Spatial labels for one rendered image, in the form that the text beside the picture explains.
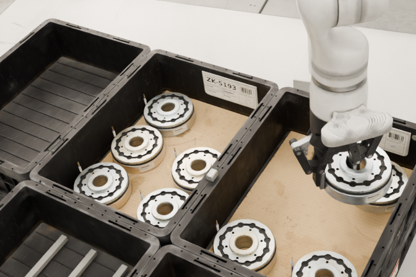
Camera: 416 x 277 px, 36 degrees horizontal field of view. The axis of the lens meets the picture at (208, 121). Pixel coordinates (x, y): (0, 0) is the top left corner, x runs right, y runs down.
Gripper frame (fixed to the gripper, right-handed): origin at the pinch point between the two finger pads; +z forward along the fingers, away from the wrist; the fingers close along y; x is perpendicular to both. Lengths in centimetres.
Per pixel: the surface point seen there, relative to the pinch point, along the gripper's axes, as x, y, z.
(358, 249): 3.0, -3.1, 16.9
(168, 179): -22.5, 24.1, 17.0
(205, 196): -7.9, 19.0, 6.9
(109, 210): -10.2, 34.6, 6.9
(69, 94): -55, 40, 17
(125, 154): -28.6, 30.8, 13.9
